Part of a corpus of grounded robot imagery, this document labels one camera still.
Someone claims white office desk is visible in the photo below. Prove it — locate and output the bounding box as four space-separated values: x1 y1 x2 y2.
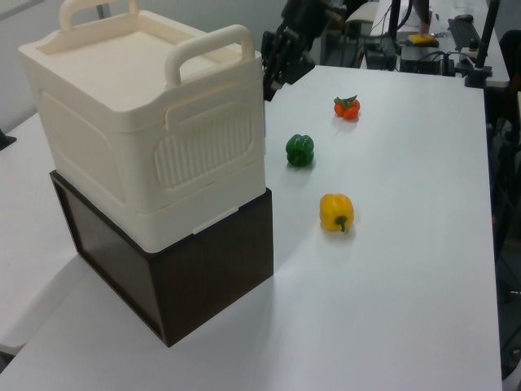
368 0 512 89

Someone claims orange tomato cluster with leaves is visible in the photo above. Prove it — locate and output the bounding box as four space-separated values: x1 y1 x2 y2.
333 93 362 121

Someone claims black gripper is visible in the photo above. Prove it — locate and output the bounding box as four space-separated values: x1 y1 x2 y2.
261 0 331 102

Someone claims thin black monitor pole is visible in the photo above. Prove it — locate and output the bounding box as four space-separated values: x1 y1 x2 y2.
387 0 403 42

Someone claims black electronics box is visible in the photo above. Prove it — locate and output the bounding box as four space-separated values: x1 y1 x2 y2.
400 44 451 75

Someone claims yellow bell pepper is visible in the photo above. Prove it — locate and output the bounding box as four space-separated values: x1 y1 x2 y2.
318 192 355 235

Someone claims dark brown wooden drawer box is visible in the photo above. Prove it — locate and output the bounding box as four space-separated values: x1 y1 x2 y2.
49 169 274 349

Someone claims black keyboard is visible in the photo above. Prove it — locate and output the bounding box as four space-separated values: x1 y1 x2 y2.
447 17 482 55

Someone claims cream plastic cabinet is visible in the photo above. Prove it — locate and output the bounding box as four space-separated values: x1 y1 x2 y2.
17 0 268 251

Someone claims green bell pepper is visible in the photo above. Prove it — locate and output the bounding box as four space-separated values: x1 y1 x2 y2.
285 133 316 168

